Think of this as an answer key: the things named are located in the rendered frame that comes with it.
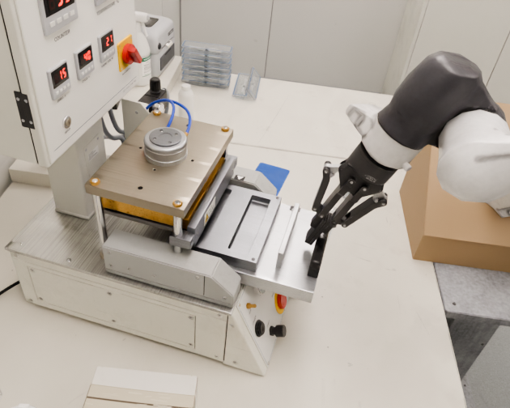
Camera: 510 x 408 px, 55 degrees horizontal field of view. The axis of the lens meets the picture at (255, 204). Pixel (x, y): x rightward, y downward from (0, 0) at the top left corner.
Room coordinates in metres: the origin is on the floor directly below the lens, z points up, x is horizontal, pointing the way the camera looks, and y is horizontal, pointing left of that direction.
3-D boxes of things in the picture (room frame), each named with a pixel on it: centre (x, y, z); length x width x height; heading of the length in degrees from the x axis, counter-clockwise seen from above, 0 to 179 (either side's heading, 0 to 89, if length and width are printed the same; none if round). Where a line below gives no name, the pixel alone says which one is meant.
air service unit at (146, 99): (0.99, 0.26, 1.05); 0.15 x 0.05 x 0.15; 169
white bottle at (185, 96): (1.43, 0.27, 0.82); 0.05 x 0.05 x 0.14
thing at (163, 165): (0.77, 0.20, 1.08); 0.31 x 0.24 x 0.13; 169
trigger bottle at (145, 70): (1.60, 0.46, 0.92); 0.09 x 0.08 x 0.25; 83
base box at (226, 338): (0.76, 0.17, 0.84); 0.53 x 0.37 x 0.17; 79
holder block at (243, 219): (0.72, 0.05, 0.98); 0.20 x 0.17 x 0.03; 169
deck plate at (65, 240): (0.75, 0.21, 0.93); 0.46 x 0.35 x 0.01; 79
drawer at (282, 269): (0.71, 0.00, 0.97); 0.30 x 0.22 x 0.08; 79
